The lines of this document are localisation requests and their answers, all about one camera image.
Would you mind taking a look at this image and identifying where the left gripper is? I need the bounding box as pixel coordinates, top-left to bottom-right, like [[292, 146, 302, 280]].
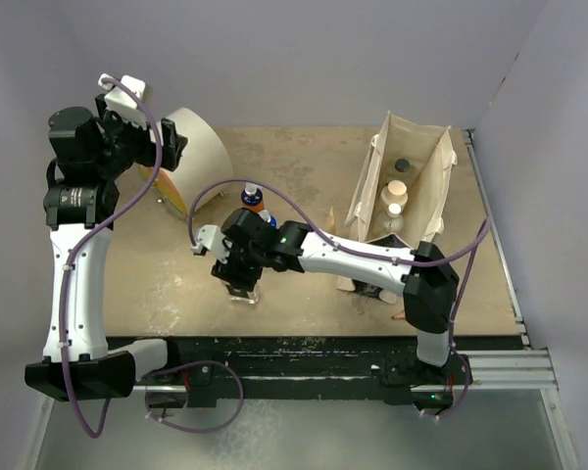
[[94, 95, 185, 180]]

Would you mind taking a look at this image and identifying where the clear square bottle front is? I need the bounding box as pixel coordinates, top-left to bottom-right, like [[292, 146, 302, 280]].
[[228, 288, 260, 305]]

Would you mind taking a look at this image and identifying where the clear square bottle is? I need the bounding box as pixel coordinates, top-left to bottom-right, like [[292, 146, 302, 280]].
[[394, 158, 412, 175], [228, 288, 260, 305]]

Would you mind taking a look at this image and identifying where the bright blue orange pump bottle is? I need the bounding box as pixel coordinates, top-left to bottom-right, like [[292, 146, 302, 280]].
[[259, 210, 277, 228]]

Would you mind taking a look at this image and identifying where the silver metallic bottle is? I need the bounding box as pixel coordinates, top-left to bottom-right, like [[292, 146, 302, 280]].
[[376, 203, 404, 235]]

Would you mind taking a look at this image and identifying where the white bottle wooden cap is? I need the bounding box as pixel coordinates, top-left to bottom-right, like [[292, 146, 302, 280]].
[[380, 180, 409, 209]]

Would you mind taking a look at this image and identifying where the canvas tote bag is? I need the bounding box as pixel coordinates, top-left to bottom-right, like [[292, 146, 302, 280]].
[[333, 110, 460, 307]]

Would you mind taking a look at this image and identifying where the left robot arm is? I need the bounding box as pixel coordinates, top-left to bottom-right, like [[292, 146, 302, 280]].
[[24, 96, 188, 401]]

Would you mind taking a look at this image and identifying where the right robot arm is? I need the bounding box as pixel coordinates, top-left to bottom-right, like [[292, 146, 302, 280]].
[[196, 209, 460, 383]]

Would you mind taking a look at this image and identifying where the white cylindrical box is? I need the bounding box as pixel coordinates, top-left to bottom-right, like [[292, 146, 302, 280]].
[[153, 108, 233, 218]]

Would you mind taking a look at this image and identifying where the dark blue orange pump bottle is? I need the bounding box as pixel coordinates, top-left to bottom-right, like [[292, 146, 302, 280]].
[[240, 182, 265, 212]]

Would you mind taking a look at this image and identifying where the wooden cone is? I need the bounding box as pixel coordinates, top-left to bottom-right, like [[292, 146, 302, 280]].
[[325, 207, 336, 235]]

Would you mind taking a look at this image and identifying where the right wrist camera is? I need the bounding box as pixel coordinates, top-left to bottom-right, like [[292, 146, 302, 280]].
[[191, 224, 229, 262]]

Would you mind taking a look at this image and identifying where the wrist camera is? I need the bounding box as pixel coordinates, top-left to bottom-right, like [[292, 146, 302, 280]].
[[191, 224, 229, 262], [98, 73, 148, 129]]

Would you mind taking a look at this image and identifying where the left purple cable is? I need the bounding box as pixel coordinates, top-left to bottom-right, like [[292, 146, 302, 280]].
[[58, 75, 246, 440]]

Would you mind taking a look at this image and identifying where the purple cable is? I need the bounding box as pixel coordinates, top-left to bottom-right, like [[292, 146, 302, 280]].
[[58, 75, 246, 440], [188, 178, 491, 422]]

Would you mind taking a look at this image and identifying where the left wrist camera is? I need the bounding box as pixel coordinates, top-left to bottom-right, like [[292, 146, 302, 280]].
[[98, 73, 148, 129]]

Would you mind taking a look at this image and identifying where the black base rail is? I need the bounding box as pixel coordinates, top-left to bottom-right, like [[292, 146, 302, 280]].
[[140, 336, 522, 407]]

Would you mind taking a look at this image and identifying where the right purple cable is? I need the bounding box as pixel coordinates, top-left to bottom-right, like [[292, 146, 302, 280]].
[[188, 178, 491, 422]]

